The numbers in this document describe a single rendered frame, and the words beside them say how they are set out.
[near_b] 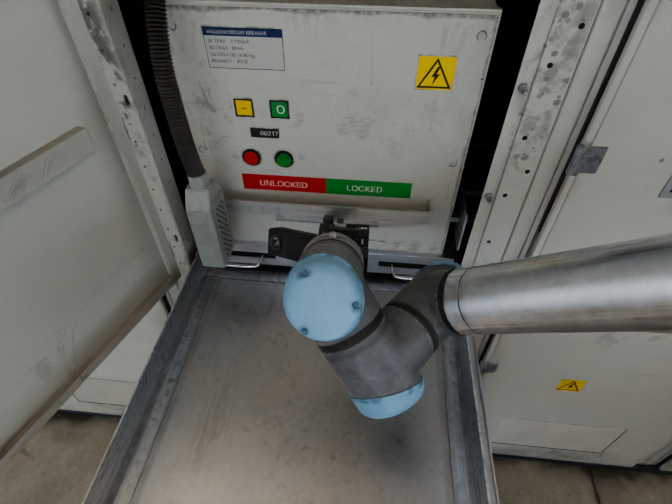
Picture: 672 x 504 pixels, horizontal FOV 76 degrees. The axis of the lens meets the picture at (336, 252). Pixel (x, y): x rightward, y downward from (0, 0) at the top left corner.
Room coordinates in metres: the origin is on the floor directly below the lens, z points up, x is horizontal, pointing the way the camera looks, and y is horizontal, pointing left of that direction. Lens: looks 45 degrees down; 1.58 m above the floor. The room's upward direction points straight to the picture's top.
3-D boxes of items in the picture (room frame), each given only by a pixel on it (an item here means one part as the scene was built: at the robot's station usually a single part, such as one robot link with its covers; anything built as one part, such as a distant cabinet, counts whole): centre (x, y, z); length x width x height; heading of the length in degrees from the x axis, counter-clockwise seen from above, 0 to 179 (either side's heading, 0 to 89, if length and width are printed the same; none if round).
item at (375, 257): (0.68, 0.02, 0.89); 0.54 x 0.05 x 0.06; 84
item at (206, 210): (0.62, 0.23, 1.04); 0.08 x 0.05 x 0.17; 174
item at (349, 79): (0.66, 0.02, 1.15); 0.48 x 0.01 x 0.48; 84
